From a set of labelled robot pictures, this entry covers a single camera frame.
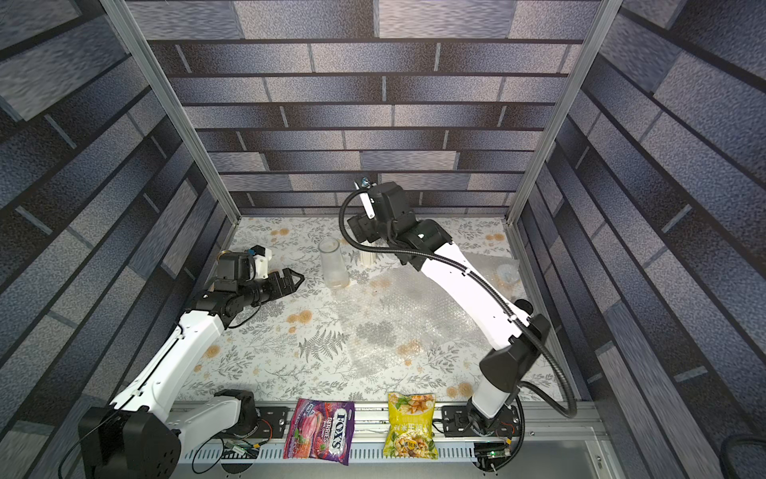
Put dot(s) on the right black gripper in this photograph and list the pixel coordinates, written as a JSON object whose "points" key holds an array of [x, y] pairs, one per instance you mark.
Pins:
{"points": [[362, 227]]}

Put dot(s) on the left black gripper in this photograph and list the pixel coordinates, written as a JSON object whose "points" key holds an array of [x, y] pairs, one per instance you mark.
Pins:
{"points": [[278, 283]]}

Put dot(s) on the ribbed clear glass vase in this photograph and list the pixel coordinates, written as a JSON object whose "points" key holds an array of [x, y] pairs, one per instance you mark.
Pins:
{"points": [[334, 270]]}

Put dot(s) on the white ribbed ceramic vase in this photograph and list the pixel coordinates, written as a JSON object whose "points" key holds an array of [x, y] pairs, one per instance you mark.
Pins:
{"points": [[367, 258]]}

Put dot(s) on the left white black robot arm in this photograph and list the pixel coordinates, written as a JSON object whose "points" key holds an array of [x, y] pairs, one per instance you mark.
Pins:
{"points": [[136, 435]]}

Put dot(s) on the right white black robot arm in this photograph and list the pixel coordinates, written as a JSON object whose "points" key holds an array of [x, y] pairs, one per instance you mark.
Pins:
{"points": [[516, 339]]}

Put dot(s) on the white lidded cup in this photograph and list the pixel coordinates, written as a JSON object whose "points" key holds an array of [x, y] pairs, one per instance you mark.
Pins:
{"points": [[508, 274]]}

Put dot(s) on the dark red jar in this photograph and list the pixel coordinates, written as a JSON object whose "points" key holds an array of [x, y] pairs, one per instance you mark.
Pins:
{"points": [[525, 305]]}

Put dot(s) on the purple Fox's candy bag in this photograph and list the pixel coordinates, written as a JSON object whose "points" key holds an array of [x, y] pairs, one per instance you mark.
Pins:
{"points": [[321, 430]]}

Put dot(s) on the yellow snack bag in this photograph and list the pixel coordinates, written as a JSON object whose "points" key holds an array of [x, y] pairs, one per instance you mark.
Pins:
{"points": [[410, 433]]}

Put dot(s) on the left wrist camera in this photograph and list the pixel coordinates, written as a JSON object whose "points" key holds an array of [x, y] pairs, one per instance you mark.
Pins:
{"points": [[260, 258]]}

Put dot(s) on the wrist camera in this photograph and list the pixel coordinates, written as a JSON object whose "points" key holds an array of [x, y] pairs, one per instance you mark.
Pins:
{"points": [[260, 258], [363, 186]]}

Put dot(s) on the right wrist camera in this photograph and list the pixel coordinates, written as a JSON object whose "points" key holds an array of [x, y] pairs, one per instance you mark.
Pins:
{"points": [[363, 186]]}

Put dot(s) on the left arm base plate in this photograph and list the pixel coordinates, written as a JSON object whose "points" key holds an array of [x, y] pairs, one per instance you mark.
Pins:
{"points": [[264, 423]]}

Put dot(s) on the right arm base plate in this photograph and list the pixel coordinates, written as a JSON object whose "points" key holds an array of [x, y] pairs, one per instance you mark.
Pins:
{"points": [[467, 421]]}

